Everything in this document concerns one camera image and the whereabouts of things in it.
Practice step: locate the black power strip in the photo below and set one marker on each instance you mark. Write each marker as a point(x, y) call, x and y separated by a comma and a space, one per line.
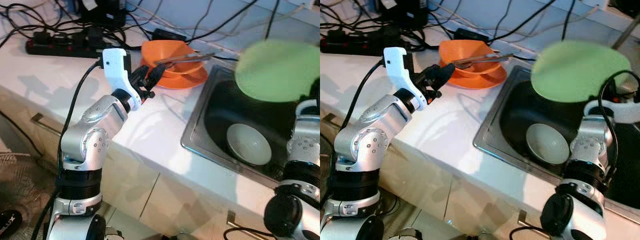
point(350, 46)
point(55, 49)

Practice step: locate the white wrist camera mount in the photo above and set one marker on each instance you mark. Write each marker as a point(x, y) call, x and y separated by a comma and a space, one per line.
point(307, 105)
point(117, 70)
point(625, 112)
point(400, 70)

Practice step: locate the white kitchen base cabinet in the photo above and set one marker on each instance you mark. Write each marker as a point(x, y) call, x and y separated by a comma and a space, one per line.
point(165, 195)
point(475, 200)

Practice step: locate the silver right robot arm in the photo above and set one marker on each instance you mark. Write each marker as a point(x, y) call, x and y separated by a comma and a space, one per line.
point(302, 145)
point(590, 140)

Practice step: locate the white ceramic bowl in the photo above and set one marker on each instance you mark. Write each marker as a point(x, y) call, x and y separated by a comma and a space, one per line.
point(547, 145)
point(247, 145)

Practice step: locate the green plate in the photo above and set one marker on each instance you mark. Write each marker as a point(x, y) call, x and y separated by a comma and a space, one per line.
point(575, 72)
point(275, 70)

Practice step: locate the black battery charger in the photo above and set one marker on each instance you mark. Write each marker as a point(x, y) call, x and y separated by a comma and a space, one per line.
point(102, 12)
point(402, 12)

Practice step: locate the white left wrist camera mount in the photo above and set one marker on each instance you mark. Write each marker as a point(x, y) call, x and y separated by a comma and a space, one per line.
point(117, 70)
point(400, 70)

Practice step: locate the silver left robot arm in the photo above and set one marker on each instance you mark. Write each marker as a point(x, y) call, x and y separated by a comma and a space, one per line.
point(365, 145)
point(90, 145)

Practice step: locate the orange plate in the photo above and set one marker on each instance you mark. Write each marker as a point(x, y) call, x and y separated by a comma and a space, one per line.
point(192, 81)
point(492, 81)

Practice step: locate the orange bowl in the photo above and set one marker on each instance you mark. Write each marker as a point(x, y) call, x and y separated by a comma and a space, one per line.
point(465, 50)
point(170, 50)

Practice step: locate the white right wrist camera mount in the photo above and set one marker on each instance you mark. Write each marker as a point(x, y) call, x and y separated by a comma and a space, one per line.
point(307, 105)
point(625, 112)

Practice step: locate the stainless steel sink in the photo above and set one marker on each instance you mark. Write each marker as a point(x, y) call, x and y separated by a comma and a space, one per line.
point(215, 115)
point(510, 110)

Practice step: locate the black power adapter brick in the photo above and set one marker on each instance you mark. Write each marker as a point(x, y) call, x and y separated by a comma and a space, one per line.
point(470, 34)
point(167, 35)

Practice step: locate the grey gooseneck faucet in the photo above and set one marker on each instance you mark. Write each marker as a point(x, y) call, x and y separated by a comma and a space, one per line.
point(627, 32)

